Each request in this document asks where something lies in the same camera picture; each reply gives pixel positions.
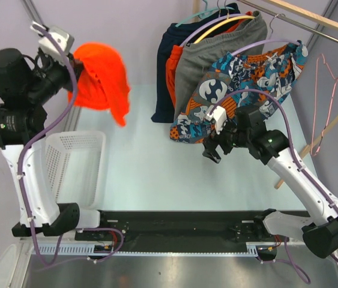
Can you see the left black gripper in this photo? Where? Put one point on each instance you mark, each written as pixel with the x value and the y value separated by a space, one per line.
pixel 45 58

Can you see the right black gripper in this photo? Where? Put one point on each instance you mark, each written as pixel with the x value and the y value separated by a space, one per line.
pixel 212 142

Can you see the bright orange shorts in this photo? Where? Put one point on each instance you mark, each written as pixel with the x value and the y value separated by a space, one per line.
pixel 103 83

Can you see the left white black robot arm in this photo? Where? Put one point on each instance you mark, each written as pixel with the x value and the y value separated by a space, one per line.
pixel 23 93

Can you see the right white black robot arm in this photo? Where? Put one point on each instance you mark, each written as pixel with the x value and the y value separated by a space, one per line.
pixel 319 231

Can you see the grey shorts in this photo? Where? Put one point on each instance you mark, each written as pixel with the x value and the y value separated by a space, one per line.
pixel 196 59

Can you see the patterned blue orange shorts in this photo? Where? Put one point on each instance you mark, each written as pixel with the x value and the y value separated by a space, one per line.
pixel 237 81

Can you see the dark orange hanging shorts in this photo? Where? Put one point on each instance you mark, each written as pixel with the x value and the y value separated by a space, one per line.
pixel 172 62

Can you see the navy blue shorts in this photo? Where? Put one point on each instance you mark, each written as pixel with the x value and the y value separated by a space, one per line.
pixel 164 110

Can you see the purple hanger front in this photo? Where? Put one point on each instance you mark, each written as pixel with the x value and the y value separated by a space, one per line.
pixel 264 45

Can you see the purple hanger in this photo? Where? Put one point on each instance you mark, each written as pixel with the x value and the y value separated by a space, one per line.
pixel 264 45
pixel 208 24

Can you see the yellow hanger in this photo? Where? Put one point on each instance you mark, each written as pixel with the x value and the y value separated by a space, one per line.
pixel 232 19

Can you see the purple hanger rear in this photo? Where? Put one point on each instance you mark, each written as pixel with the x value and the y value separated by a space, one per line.
pixel 208 24

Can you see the teal hanger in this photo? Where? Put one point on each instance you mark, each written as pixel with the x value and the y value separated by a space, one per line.
pixel 200 10

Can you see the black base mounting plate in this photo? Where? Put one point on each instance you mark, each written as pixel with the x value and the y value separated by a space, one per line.
pixel 176 232

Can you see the white plastic laundry basket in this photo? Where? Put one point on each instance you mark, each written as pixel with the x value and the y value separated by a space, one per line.
pixel 75 164

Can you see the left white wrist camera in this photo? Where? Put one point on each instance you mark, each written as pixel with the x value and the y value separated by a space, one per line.
pixel 62 38

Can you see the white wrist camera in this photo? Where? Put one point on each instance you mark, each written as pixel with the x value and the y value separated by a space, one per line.
pixel 62 38
pixel 217 116

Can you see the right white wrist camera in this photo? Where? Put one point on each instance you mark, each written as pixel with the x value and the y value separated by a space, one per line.
pixel 217 116

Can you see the aluminium frame post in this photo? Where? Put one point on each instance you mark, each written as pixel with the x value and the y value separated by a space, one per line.
pixel 32 12

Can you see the white slotted cable duct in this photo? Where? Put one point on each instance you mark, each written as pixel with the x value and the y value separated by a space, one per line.
pixel 75 248

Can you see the metal clothes rail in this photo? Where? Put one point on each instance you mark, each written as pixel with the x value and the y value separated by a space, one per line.
pixel 299 17

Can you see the wooden clothes rack frame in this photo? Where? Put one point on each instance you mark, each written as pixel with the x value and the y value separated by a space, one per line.
pixel 319 19

